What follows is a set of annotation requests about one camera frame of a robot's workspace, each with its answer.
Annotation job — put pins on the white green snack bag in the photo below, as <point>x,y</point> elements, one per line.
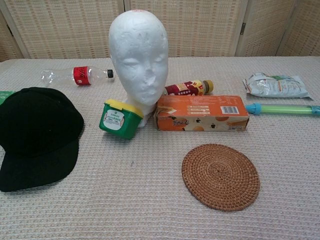
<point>275,87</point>

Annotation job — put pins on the black baseball cap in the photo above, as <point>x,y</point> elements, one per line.
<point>37,130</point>

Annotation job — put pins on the beige woven folding screen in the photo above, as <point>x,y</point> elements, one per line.
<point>62,27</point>

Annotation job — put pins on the green tube blue caps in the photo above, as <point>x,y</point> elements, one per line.
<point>285,109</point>

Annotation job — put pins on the green tub yellow lid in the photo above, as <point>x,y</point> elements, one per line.
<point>117,122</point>

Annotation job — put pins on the clear cola bottle red label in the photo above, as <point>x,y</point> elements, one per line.
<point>81,75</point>

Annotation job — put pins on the orange biscuit carton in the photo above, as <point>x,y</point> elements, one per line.
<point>200,112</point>

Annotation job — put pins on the beige waffle tablecloth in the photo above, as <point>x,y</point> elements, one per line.
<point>125,200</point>

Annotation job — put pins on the white foam mannequin head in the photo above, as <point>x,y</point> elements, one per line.
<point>140,50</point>

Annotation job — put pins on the round brown rattan coaster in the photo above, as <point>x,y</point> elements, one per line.
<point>220,177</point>

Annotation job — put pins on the brown drink bottle yellow label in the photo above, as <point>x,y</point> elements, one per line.
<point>186,88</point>

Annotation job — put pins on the black screen hinge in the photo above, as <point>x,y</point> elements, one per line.
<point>243,28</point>
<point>10,30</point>

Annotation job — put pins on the green flat packet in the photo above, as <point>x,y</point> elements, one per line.
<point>3,95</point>

